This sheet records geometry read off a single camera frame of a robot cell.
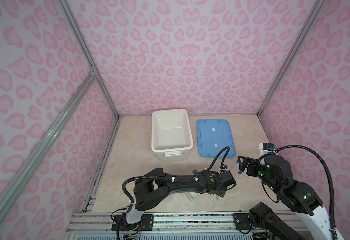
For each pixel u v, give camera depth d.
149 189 0.47
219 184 0.61
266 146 0.57
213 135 1.08
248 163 0.60
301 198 0.42
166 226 0.73
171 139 1.07
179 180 0.48
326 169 0.47
